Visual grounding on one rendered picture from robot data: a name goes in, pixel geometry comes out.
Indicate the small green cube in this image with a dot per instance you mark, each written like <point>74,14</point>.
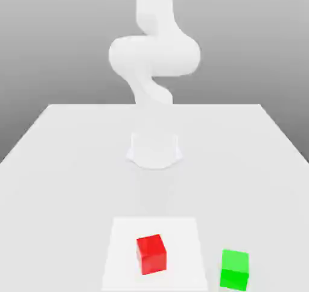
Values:
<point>234,270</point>

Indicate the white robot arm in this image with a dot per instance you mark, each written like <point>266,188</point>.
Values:
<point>154,55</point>

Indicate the small red cube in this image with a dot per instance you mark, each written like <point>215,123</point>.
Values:
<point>152,254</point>

